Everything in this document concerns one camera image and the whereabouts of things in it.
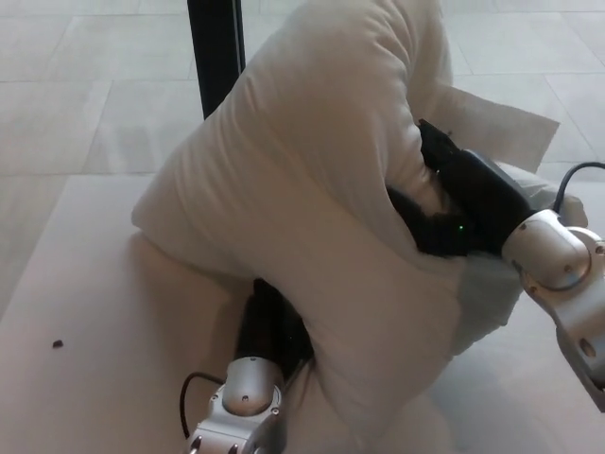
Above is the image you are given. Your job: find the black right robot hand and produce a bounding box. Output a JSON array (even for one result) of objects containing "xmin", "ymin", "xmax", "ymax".
[{"xmin": 385, "ymin": 118, "xmax": 543, "ymax": 259}]

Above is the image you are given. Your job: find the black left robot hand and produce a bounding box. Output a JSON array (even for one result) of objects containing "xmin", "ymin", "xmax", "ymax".
[{"xmin": 233, "ymin": 277, "xmax": 318, "ymax": 381}]

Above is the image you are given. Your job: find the white square pillow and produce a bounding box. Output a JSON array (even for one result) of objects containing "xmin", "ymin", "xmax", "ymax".
[{"xmin": 130, "ymin": 0, "xmax": 590, "ymax": 454}]

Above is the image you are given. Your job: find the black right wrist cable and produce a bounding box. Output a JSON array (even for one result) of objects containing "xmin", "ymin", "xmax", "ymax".
[{"xmin": 553, "ymin": 161, "xmax": 605, "ymax": 212}]

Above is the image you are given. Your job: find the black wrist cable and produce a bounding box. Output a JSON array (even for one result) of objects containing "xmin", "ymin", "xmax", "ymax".
[
  {"xmin": 553, "ymin": 161, "xmax": 605, "ymax": 212},
  {"xmin": 178, "ymin": 372, "xmax": 229, "ymax": 442}
]

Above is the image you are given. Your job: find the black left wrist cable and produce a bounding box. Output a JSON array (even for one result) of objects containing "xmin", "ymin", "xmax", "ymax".
[{"xmin": 178, "ymin": 372, "xmax": 229, "ymax": 442}]

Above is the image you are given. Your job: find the black vertical post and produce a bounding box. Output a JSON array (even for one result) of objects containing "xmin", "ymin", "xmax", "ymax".
[{"xmin": 186, "ymin": 0, "xmax": 248, "ymax": 121}]

